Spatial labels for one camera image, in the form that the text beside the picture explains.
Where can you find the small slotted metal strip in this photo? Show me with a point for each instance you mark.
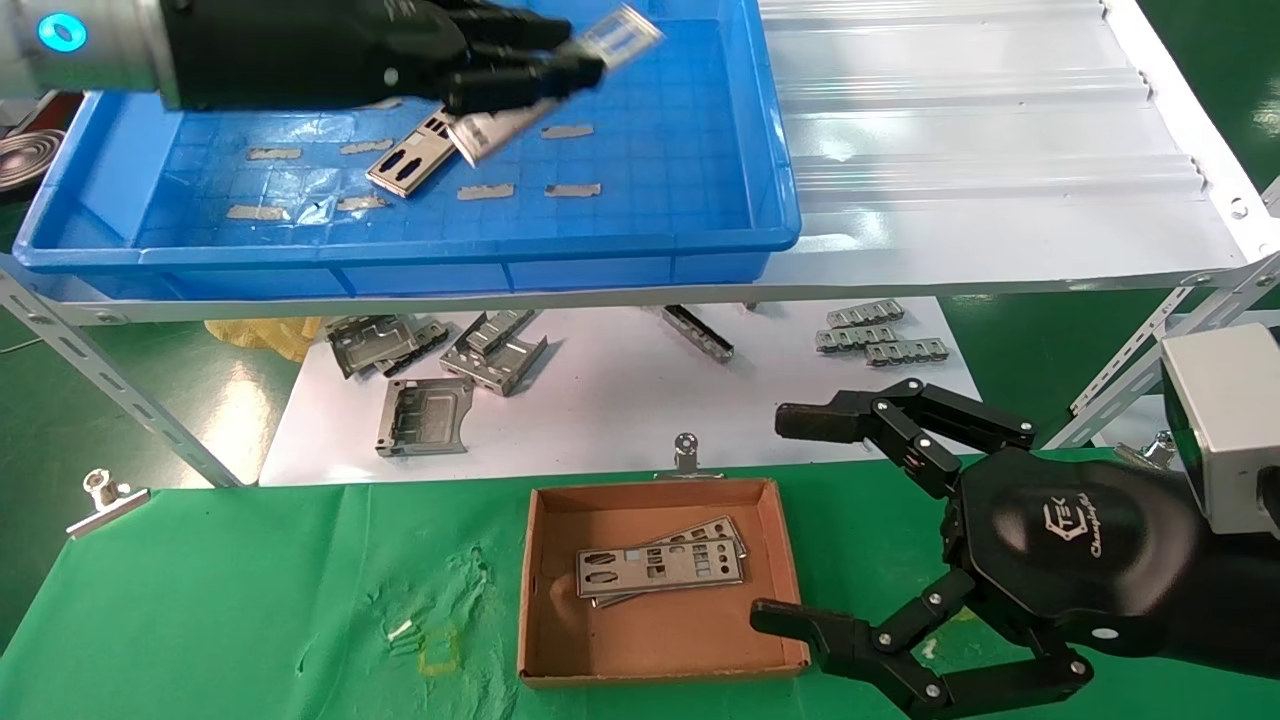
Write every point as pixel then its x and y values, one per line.
pixel 855 339
pixel 865 316
pixel 908 353

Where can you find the metal drive cage bracket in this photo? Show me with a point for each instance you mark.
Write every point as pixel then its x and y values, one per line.
pixel 495 360

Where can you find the silver metal I/O shield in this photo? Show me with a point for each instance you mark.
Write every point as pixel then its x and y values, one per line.
pixel 715 528
pixel 620 35
pixel 660 570

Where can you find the dark folded metal bracket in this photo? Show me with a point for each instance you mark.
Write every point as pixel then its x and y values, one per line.
pixel 430 340

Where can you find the narrow metal strip part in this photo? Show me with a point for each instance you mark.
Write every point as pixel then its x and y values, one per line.
pixel 698 335

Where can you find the silver binder clip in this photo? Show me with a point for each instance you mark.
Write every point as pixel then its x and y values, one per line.
pixel 686 455
pixel 1150 450
pixel 105 508

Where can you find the blue plastic tray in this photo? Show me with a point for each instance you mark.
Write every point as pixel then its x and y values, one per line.
pixel 650 150

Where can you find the brown cardboard box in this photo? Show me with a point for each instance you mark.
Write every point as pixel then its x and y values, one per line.
pixel 650 630

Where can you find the perforated steel angle bar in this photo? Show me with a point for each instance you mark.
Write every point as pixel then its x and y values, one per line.
pixel 1075 425
pixel 90 365
pixel 1120 365

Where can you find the white paper sheet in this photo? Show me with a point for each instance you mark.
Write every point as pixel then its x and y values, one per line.
pixel 620 400

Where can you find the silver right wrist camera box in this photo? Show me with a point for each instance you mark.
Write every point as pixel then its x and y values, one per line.
pixel 1230 420

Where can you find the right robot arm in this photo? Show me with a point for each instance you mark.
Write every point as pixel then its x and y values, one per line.
pixel 1240 600

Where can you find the flat grey metal bracket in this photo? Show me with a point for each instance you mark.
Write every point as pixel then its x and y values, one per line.
pixel 425 415

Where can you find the yellow plastic bag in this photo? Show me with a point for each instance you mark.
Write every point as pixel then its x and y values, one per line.
pixel 270 338

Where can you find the small white scrap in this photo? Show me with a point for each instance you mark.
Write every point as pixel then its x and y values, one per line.
pixel 400 631

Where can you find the green table cloth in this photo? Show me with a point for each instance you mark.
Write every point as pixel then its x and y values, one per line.
pixel 300 560

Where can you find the large folded metal bracket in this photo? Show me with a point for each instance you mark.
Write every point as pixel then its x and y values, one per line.
pixel 365 345

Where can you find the round metal coil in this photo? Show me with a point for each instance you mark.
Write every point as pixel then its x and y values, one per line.
pixel 30 160

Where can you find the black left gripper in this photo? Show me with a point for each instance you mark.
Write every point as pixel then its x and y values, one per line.
pixel 300 50

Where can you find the gold-tinted metal I/O shield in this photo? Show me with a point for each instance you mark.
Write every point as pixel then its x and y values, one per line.
pixel 410 165

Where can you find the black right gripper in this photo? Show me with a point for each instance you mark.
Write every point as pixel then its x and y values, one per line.
pixel 1070 550

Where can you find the grey tape strip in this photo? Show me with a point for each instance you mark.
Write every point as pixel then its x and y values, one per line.
pixel 257 213
pixel 570 130
pixel 362 203
pixel 273 154
pixel 485 191
pixel 572 190
pixel 365 147

